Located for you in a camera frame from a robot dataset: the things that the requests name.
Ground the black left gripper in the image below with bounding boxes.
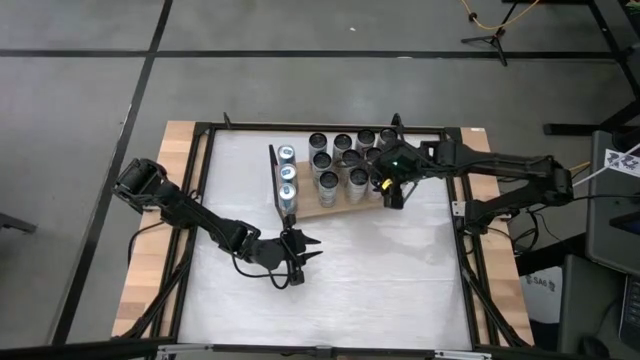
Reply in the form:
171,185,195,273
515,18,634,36
244,213,324,288

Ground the yellow cable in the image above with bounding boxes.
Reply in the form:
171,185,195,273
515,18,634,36
460,0,542,32

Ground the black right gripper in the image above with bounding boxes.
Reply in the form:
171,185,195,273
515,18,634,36
372,140,427,211

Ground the white tag sheet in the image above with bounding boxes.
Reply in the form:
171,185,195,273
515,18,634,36
603,147,640,179

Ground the silver can pink band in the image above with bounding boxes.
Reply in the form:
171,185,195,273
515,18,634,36
347,167,372,205

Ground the grey chair leg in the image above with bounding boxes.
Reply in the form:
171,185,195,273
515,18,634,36
0,211,38,235

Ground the black desk frame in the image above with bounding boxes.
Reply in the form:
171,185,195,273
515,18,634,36
502,0,640,137

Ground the black metal table frame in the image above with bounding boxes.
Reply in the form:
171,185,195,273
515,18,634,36
112,119,535,360

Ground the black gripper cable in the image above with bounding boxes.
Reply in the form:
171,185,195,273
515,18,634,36
230,253,296,291

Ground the black tripod stand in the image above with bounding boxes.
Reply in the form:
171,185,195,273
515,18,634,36
459,0,521,68

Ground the Celsius Tropical Vibe can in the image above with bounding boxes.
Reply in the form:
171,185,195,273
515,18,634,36
339,148,364,175
355,128,378,151
332,132,354,157

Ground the wooden shelf black metal frame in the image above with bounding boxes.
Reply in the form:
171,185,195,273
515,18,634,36
267,128,419,225

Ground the grey bin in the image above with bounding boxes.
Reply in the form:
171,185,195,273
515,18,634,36
558,254,640,360

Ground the grey cabinet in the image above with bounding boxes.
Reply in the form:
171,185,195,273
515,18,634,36
585,130,640,277

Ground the white glossy table sheet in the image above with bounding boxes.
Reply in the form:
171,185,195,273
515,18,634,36
178,128,474,351

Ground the silver blue Red Bull can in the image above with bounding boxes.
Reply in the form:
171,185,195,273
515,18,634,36
278,162,300,189
277,182,300,215
276,143,297,168

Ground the silver can teal band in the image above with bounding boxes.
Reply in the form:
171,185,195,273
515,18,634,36
317,170,341,209

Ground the white printed box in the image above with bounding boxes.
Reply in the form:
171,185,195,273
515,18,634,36
519,266,565,325

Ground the white cable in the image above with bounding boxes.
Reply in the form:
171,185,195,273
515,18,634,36
572,143,640,189

